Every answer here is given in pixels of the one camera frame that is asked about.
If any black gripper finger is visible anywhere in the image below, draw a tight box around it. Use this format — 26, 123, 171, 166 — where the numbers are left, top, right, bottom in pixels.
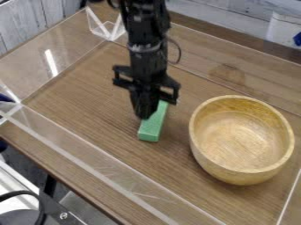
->
129, 87, 145, 119
144, 88, 160, 119

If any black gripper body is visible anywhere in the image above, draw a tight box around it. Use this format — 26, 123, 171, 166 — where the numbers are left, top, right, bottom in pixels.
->
112, 43, 180, 105

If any green rectangular block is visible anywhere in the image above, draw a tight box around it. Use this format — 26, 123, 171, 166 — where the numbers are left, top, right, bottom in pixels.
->
137, 101, 168, 142

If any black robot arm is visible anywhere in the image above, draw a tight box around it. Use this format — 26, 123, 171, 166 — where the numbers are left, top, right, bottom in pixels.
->
109, 0, 180, 120

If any light wooden bowl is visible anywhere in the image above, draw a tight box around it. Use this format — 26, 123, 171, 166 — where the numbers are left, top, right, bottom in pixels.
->
189, 95, 295, 185

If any white container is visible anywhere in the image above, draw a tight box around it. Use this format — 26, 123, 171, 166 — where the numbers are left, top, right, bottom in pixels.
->
266, 11, 301, 50

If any black table leg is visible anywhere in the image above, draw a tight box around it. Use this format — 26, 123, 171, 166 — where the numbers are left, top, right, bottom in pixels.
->
44, 175, 57, 197

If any blue object at right edge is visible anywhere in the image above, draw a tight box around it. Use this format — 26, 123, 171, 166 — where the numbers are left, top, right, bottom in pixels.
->
292, 32, 301, 47

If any grey metal bracket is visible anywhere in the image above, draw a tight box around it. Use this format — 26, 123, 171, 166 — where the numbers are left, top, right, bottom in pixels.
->
40, 192, 88, 225

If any black cable loop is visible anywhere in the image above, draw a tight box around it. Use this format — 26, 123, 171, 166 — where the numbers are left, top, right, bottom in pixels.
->
0, 190, 48, 225

